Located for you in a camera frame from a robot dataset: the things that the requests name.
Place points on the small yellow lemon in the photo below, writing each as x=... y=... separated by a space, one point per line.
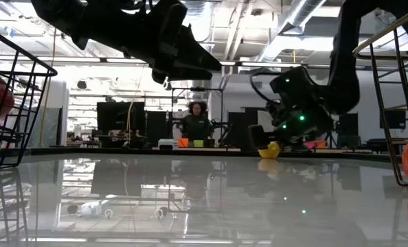
x=269 y=151

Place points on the white box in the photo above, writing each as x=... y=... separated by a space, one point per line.
x=166 y=144

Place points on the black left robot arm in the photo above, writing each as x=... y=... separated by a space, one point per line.
x=97 y=24

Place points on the orange plastic bin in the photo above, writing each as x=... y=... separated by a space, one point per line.
x=183 y=142
x=322 y=144

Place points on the wooden top workbench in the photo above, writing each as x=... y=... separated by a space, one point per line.
x=217 y=149

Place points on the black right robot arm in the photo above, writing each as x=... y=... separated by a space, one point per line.
x=345 y=68

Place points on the pink plastic bin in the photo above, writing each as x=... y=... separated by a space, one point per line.
x=310 y=145

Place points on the green plastic bin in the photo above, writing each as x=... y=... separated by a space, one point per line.
x=198 y=143

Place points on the large black monitor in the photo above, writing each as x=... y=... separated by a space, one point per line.
x=114 y=116

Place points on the black metal table frame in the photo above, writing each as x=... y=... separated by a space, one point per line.
x=121 y=151

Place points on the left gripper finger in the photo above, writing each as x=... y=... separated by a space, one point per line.
x=193 y=55
x=183 y=75

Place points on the small black robot arm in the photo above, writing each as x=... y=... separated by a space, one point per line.
x=221 y=127

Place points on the person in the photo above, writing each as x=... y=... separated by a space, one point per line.
x=197 y=125

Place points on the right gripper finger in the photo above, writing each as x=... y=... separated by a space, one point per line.
x=258 y=137
x=285 y=140

